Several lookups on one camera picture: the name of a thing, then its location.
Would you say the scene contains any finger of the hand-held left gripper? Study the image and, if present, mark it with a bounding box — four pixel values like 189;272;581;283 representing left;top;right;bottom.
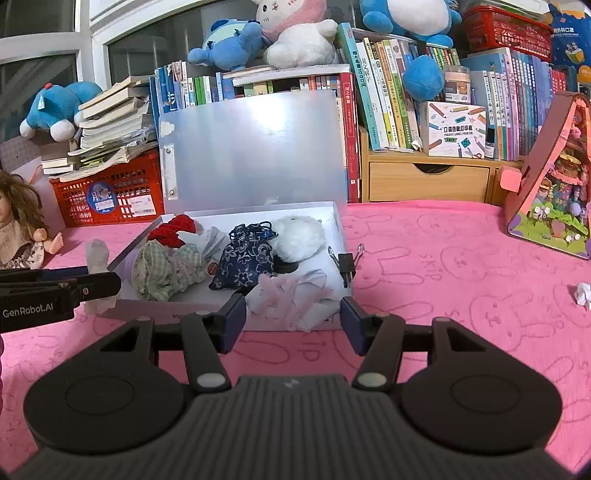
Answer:
0;266;89;283
55;272;122;305

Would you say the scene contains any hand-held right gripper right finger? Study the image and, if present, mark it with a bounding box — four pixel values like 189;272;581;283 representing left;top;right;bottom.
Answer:
341;296;499;393

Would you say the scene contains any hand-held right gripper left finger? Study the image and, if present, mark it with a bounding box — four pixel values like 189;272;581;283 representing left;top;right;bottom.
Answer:
95;292;248;394

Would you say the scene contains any small white cloth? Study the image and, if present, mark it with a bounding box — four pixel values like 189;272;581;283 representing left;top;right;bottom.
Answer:
85;239;118;315

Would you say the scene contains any green checked cloth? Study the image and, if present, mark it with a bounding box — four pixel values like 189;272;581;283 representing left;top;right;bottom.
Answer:
131;240;185;302

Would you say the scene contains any white lace fabric pouch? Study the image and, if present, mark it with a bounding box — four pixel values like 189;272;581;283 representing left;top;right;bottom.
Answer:
247;270;340;333

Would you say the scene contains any blue floral pouch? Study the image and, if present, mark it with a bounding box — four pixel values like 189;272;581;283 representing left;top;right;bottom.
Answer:
209;222;278;291

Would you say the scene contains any pale floral cloth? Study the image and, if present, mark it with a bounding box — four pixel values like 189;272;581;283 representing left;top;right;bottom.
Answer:
173;251;209;292

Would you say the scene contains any red knitted toy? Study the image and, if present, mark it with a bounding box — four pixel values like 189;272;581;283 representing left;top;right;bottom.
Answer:
147;213;204;250

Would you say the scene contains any white fluffy plush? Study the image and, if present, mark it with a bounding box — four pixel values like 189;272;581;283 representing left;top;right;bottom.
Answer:
269;216;326;268

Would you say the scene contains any grey cardboard box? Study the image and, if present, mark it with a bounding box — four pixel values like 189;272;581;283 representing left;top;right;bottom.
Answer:
104;90;356;333

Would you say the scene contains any black binder clip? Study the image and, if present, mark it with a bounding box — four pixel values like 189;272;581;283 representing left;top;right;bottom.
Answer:
327;244;365;289

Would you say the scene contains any brown haired doll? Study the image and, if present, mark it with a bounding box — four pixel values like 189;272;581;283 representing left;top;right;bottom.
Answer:
0;171;64;271

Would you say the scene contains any red plastic crate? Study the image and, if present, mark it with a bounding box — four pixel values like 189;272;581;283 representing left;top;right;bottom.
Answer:
50;150;164;228

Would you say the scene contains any pink bunny print blanket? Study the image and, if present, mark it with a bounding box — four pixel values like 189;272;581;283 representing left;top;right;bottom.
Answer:
0;200;591;462

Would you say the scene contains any white grid board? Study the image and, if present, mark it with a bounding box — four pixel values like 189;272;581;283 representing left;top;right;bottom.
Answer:
0;138;42;176

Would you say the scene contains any wooden drawer shelf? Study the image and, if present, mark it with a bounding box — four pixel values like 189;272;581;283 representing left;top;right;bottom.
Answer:
359;138;525;206

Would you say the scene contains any stack of worn books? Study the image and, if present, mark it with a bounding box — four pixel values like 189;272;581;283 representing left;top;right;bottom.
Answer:
41;76;160;183

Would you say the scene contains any blue white plush toy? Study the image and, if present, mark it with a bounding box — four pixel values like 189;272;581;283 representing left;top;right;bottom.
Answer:
19;82;103;142

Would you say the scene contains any white printed carton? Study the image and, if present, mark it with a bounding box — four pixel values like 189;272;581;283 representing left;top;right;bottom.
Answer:
419;100;488;158

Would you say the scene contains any triangular pink dollhouse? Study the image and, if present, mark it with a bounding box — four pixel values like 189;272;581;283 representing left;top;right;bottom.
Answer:
496;91;591;260

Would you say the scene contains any blue floppy plush toy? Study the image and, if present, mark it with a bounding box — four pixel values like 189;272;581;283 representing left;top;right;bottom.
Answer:
187;18;269;72

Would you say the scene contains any row of children's books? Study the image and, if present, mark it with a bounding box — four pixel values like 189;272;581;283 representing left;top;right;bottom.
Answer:
337;23;580;160

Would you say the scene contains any pink white bunny plush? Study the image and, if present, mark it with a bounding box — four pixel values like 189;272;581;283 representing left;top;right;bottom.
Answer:
253;0;340;70

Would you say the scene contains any large blue white plush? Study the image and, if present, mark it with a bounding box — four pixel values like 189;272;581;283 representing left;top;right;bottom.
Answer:
360;0;462;101

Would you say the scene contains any red plastic basket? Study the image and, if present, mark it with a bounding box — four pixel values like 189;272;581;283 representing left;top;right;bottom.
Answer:
462;6;554;61

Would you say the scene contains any blue printed carton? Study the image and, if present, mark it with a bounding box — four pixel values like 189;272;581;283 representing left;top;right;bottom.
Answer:
549;0;591;84

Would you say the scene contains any white window frame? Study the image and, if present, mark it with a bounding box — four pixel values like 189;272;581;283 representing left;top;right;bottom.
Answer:
0;0;259;144

